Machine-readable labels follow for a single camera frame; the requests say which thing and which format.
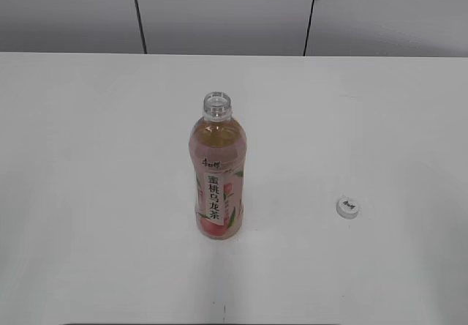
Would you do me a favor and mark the peach oolong tea bottle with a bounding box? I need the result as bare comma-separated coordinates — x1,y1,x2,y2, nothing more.
189,91,246,240

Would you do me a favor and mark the white bottle cap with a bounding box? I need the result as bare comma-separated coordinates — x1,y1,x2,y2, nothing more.
336,195,361,220

